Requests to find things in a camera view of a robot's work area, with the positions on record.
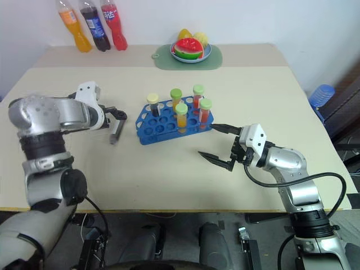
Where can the light blue plate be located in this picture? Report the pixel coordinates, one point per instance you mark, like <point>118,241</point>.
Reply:
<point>206,52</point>

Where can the toy orange yellow pepper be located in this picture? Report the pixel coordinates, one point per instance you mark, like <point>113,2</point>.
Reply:
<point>184,33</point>

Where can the dark rounded robot leg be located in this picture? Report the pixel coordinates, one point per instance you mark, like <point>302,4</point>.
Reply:
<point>215,243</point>
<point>140,244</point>

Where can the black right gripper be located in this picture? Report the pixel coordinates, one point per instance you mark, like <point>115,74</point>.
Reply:
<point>241,154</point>

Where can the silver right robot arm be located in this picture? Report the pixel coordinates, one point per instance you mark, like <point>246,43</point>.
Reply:
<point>284,160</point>

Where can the toy yellow lemon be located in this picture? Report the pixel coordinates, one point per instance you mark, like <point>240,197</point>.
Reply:
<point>202,38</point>

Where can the orange soda bottle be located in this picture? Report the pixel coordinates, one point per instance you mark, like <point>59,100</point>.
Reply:
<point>80,36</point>

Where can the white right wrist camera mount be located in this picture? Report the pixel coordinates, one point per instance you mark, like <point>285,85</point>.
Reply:
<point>254,136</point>

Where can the black chair base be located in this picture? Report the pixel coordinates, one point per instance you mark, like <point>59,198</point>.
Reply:
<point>351,152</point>

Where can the blue stacked plastic stools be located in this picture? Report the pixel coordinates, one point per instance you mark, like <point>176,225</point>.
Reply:
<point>322,97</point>

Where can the dark cola bottle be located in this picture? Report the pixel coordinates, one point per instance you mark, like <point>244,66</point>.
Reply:
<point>98,33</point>

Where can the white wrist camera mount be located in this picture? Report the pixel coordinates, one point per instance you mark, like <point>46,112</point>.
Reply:
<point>87,90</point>
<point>254,136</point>

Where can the green-capped orange test tube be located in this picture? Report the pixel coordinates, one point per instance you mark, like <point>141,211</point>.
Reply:
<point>176,97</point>

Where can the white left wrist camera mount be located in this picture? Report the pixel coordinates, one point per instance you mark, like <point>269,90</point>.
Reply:
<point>87,90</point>

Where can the green silicone mat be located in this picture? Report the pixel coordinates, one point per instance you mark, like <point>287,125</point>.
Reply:
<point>163,60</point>

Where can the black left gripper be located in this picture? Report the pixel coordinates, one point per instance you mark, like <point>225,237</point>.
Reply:
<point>108,112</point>

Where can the red soda bottle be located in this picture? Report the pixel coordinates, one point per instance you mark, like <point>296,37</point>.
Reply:
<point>117,31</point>

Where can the green-capped yellow test tube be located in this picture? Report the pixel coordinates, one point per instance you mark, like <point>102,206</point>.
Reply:
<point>181,116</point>

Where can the cream-capped dark test tube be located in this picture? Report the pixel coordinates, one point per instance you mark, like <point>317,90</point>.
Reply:
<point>154,108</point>

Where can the green-capped red test tube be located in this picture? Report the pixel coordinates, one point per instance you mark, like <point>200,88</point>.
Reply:
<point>198,97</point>
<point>204,114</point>

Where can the toy watermelon slice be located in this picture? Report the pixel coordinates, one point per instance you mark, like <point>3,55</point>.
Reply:
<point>187,47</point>

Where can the blue test tube rack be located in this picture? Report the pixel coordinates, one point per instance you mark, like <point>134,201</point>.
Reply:
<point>157,128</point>

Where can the dark brown cabinet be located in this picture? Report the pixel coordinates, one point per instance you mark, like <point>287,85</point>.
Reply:
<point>346,104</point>

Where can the black metal stand bracket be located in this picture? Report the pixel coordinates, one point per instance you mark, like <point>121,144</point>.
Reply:
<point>249,250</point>
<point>90,253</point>

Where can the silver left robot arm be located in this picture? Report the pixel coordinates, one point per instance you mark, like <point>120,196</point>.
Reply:
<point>42,112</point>

